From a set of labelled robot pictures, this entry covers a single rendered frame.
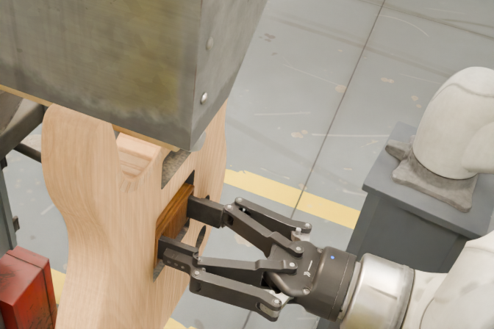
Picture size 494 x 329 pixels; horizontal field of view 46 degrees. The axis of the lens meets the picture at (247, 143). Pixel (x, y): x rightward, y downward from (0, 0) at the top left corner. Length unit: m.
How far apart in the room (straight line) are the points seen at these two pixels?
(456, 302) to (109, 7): 0.34
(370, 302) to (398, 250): 0.83
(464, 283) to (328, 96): 2.33
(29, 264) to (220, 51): 0.98
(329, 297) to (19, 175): 1.77
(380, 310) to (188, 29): 0.43
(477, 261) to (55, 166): 0.33
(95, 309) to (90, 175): 0.17
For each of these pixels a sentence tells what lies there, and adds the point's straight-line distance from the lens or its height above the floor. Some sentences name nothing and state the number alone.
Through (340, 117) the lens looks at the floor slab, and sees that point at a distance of 2.66.
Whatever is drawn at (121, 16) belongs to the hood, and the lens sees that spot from 0.26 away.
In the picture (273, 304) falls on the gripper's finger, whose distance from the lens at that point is 0.60.
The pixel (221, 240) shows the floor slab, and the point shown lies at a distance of 2.04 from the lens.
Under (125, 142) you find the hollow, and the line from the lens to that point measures 0.56.
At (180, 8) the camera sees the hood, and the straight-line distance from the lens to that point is 0.24.
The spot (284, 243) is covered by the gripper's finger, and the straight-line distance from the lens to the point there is 0.66.
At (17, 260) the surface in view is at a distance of 1.23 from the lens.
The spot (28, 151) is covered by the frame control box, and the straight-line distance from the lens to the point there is 0.97.
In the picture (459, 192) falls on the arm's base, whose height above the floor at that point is 0.72.
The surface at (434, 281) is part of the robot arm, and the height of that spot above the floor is 1.12.
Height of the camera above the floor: 1.58
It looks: 41 degrees down
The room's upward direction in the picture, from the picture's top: 10 degrees clockwise
